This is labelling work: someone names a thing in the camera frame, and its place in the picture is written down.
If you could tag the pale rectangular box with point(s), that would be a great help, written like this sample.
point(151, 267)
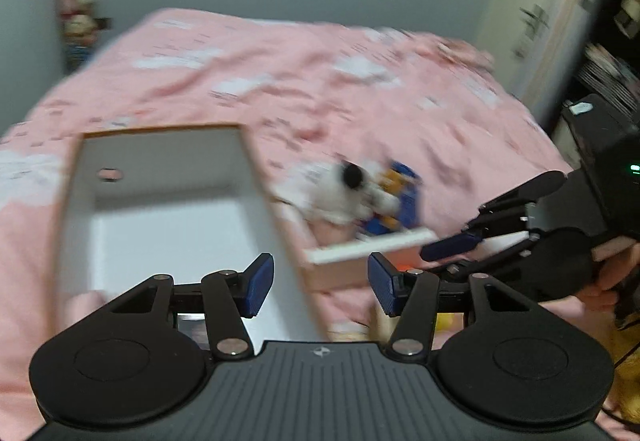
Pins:
point(370, 251)

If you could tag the cluttered dark shelf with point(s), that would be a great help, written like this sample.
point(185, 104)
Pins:
point(620, 71)

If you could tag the orange cardboard box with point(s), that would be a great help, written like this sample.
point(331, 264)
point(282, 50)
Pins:
point(165, 241)

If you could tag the person's right hand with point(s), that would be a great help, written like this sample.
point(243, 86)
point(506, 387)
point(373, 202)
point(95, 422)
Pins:
point(612, 271)

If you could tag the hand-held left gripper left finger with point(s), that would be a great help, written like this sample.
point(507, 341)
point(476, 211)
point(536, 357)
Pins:
point(260, 283)

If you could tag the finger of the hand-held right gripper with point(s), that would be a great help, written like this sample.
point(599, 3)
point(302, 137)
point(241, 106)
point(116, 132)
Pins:
point(530, 191)
point(450, 246)

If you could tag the pink cloud print blanket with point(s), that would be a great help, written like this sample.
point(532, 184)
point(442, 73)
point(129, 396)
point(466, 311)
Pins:
point(300, 81)

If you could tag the black wall socket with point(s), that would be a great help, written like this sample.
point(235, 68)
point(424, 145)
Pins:
point(103, 22)

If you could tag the white and black plush toy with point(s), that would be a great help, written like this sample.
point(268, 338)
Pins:
point(340, 201)

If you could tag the yellow soft object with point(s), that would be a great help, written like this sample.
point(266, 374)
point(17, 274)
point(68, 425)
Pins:
point(625, 351)

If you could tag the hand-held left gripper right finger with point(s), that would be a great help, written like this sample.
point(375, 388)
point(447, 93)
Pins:
point(381, 283)

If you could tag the blue rectangular tag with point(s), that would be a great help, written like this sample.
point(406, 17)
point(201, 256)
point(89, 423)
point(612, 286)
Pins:
point(409, 206)

